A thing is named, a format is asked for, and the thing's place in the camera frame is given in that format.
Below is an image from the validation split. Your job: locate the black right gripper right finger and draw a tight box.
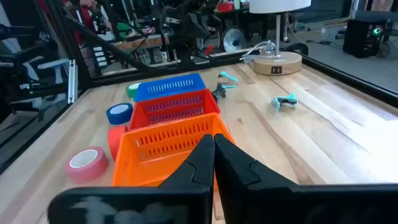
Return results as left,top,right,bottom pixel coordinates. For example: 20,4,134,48
214,133,398,224

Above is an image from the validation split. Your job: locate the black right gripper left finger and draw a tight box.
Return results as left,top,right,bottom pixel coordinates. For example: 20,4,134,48
47,133,216,224

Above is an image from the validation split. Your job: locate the red tape roll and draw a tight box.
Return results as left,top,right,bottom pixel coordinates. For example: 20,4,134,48
108,124,129,162

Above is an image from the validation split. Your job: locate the small silver metal object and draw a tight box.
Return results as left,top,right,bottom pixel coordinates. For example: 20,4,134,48
271,92,299,113

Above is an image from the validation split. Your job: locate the teal staple remover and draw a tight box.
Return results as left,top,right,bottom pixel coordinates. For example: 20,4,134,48
217,71,239,83

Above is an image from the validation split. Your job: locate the pink tape roll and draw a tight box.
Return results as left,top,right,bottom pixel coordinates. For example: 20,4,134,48
64,146,109,184

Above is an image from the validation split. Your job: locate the blue tape roll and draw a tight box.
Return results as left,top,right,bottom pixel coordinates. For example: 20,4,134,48
106,103,134,126

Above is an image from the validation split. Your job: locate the green tape roll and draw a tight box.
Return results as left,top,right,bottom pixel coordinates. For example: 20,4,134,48
126,82,142,99

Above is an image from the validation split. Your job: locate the orange plastic basket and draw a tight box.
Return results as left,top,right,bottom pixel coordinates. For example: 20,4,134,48
111,112,236,191

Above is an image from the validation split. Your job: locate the red plastic basket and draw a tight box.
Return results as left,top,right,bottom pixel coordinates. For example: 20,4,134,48
129,88,221,131

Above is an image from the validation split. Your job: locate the blue plastic basket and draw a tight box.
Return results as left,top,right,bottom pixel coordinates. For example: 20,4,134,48
133,73,206,103

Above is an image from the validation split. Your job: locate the round wooden lamp base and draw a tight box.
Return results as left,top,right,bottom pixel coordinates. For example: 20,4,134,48
252,51,303,76

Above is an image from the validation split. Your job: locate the wooden workbench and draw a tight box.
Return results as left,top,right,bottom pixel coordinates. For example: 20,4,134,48
113,34,170,52

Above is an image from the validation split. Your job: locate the aluminium profile bar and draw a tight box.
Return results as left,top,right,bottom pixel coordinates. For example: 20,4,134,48
67,59,78,105

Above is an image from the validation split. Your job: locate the silver lamp pole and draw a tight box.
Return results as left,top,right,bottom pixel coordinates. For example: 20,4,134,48
275,14,282,58

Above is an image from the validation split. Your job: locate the round silver reflector lamp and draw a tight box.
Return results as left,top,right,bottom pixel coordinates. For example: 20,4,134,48
221,26,248,53

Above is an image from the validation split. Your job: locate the black computer tower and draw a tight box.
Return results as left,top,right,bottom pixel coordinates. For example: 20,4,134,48
342,18,389,59

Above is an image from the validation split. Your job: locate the office chair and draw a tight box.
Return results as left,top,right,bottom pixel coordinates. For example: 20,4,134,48
0,24,71,94

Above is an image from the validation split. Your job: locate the white lamp shade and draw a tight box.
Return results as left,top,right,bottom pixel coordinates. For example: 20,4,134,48
248,0,312,15

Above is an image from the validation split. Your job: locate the red box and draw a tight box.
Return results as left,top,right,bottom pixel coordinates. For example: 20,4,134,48
216,2,234,13

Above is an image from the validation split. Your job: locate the person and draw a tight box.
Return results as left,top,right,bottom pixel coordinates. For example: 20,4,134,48
62,0,114,44

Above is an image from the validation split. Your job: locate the white lamp cable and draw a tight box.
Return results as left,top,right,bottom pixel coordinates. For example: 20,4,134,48
241,40,276,63

